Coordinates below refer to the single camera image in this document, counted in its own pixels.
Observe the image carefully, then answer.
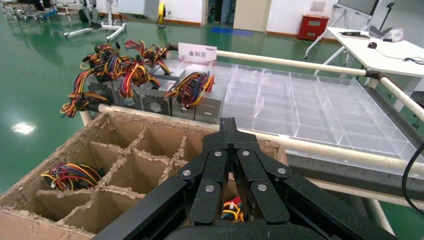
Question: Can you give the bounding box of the white office desk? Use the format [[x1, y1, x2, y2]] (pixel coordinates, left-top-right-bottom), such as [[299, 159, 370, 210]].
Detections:
[[304, 26, 424, 112]]

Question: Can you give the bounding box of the power supply far wire bundle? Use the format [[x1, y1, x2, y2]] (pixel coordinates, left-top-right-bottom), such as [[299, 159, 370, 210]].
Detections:
[[80, 42, 133, 80]]

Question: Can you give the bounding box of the foam-covered rail tube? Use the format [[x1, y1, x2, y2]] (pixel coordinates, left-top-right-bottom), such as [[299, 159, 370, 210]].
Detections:
[[215, 49, 369, 78], [377, 75, 424, 123], [79, 104, 424, 177]]

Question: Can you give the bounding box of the brown cardboard box with dividers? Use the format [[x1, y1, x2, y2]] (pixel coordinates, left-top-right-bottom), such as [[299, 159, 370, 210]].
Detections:
[[0, 110, 289, 240]]

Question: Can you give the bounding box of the power supply with coloured cables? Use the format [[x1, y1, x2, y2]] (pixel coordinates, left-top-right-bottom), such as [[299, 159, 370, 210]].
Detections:
[[41, 162, 104, 192], [221, 196, 246, 223], [124, 39, 186, 84], [59, 71, 115, 119], [164, 71, 223, 126], [112, 62, 174, 117]]

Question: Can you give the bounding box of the beige cabinet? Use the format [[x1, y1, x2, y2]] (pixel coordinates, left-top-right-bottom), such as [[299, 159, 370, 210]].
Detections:
[[233, 0, 273, 33]]

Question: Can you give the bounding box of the black workbench frame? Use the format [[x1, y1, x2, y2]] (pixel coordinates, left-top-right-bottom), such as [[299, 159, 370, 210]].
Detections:
[[284, 145, 424, 203]]

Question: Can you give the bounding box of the dark grey desk object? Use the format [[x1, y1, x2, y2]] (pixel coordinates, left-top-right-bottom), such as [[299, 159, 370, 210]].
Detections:
[[368, 25, 392, 39]]

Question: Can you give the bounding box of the white metal stand frame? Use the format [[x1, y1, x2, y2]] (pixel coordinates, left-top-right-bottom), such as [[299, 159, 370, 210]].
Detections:
[[63, 0, 127, 42]]

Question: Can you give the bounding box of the black tube joint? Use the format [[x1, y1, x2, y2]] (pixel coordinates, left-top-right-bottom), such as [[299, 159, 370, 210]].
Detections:
[[363, 69, 388, 81]]

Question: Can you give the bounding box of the black camera cable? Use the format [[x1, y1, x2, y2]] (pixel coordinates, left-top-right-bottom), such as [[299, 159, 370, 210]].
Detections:
[[401, 142, 424, 218]]

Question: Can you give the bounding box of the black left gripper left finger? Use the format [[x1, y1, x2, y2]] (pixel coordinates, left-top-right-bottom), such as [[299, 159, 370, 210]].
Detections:
[[92, 117, 232, 240]]

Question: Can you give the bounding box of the clear acrylic compartment tray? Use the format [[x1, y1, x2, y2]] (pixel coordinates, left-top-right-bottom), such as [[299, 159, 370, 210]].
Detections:
[[165, 57, 419, 177]]

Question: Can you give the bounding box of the white pink acrylic sign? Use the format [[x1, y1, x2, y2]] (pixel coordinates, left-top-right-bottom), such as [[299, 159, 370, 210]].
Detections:
[[177, 42, 218, 66]]

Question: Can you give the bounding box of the black desk cable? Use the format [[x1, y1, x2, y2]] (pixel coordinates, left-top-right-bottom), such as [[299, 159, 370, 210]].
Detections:
[[376, 48, 424, 66]]

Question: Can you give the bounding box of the small clear sign holder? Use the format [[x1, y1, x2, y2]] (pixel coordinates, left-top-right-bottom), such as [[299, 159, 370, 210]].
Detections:
[[382, 27, 405, 43]]

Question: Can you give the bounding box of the black flat desk device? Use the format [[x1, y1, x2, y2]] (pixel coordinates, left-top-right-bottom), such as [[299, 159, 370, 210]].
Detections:
[[338, 30, 371, 38]]

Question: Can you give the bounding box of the blue floor mat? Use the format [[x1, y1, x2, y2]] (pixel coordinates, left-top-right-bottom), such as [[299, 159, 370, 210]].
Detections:
[[210, 27, 254, 38]]

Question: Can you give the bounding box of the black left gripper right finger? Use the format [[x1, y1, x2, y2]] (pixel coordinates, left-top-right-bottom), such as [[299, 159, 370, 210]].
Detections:
[[230, 117, 398, 240]]

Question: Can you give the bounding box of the monitor on stand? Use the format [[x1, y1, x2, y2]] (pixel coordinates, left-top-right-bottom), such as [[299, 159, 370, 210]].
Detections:
[[336, 0, 382, 17]]

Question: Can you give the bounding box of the red metal cabinet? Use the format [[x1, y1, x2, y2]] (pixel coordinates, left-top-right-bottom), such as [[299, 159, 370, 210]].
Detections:
[[296, 13, 330, 42]]

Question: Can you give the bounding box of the metal equipment cart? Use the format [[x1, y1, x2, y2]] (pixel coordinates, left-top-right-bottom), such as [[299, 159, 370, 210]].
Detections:
[[6, 0, 57, 21]]

